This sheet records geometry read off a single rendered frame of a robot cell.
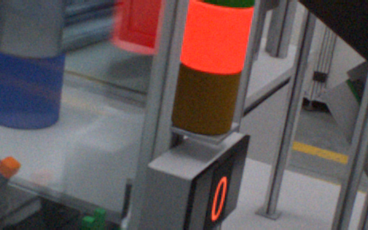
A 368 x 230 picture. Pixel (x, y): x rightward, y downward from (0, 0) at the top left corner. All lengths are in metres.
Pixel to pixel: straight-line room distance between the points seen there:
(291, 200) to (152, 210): 0.93
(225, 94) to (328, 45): 4.26
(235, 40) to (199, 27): 0.03
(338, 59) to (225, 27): 4.30
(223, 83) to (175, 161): 0.07
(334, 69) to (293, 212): 3.46
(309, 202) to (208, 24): 0.97
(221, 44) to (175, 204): 0.12
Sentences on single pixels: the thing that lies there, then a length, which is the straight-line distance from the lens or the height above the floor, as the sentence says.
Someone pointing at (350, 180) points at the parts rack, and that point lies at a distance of 1.02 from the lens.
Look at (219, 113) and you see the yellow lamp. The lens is 0.60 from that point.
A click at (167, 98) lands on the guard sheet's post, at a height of 1.28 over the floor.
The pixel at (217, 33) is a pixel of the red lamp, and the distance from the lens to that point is 0.58.
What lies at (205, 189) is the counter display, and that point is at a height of 1.22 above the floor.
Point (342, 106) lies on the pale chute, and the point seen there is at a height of 1.18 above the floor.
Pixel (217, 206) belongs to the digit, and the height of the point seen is 1.19.
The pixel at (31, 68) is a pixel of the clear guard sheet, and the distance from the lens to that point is 0.43.
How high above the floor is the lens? 1.47
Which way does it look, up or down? 19 degrees down
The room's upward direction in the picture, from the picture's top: 9 degrees clockwise
